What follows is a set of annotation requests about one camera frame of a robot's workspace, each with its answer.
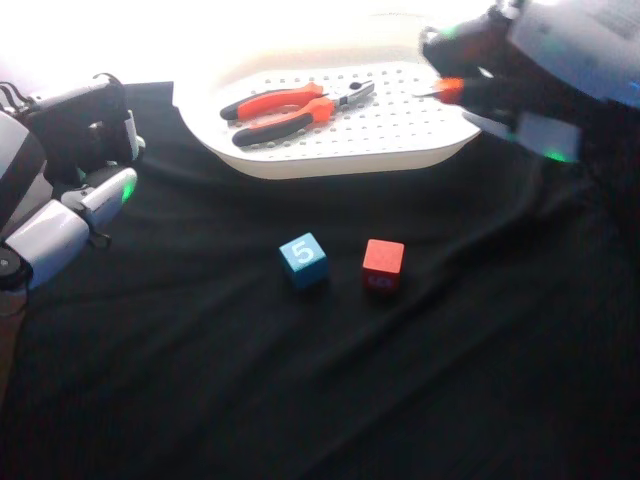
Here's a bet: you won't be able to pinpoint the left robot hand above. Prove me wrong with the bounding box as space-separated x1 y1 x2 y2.
28 73 148 177

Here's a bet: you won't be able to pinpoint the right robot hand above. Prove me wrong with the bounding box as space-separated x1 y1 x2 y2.
417 13 585 165

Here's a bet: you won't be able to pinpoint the orange handled tool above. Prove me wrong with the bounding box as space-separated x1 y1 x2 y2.
413 76 469 106

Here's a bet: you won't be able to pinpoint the orange black pliers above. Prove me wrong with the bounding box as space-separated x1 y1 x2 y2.
219 79 376 149

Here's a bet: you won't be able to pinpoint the white perforated tray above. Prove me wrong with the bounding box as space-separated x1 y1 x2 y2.
177 65 485 181

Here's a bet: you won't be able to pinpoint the red number block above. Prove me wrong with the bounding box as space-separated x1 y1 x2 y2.
360 238 406 294

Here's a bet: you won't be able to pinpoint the blue number block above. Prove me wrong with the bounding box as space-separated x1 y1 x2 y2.
278 231 329 293

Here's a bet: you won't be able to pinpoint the black table cloth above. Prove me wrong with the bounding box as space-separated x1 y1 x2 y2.
0 79 640 480

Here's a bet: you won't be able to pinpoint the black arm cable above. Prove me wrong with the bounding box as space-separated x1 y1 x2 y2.
0 81 31 117

